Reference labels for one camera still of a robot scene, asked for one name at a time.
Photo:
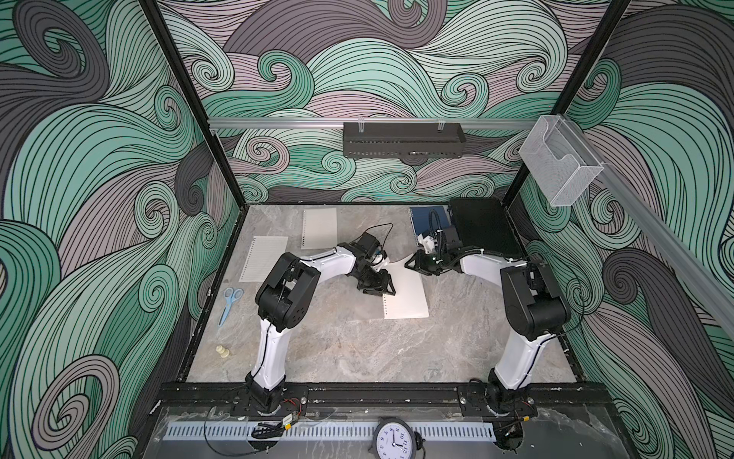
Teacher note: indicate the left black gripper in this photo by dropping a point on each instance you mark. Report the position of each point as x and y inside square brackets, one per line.
[383, 280]

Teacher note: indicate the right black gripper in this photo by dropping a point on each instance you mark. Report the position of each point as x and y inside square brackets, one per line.
[419, 263]

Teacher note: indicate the torn lined notebook page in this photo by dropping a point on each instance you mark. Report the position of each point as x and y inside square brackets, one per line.
[261, 258]

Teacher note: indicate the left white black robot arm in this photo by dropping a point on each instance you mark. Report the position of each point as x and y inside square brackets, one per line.
[285, 297]

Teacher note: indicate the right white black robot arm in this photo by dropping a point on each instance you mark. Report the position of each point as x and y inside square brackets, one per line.
[534, 309]

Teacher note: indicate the blue cover notebook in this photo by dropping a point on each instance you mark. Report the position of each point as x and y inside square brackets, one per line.
[426, 221]

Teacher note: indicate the black hard case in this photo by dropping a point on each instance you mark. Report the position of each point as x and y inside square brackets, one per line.
[483, 223]

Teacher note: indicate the round analog clock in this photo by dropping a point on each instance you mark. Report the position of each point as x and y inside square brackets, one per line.
[393, 438]

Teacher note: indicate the small yellow-green object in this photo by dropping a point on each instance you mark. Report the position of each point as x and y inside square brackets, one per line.
[222, 351]

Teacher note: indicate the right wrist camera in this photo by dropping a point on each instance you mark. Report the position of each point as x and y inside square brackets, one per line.
[438, 238]

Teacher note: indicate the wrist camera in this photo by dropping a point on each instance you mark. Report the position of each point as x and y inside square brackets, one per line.
[366, 247]
[438, 238]

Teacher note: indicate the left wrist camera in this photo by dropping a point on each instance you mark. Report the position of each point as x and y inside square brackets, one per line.
[366, 247]

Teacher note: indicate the black wall-mounted tray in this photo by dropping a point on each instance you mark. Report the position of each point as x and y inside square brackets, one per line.
[403, 140]

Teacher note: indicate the blue handled scissors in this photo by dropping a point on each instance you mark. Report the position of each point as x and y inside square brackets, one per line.
[231, 296]

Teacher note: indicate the clear acrylic wall holder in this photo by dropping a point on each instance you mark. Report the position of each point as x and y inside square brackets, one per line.
[561, 160]

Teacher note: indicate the aluminium wall rail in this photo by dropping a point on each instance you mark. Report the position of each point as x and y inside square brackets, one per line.
[337, 123]

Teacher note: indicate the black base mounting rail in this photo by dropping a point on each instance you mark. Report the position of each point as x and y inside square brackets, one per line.
[466, 399]

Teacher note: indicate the white slotted cable duct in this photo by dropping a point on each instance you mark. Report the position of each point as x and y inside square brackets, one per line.
[329, 431]

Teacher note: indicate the right side aluminium rail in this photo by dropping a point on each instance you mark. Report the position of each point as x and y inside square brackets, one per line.
[652, 198]

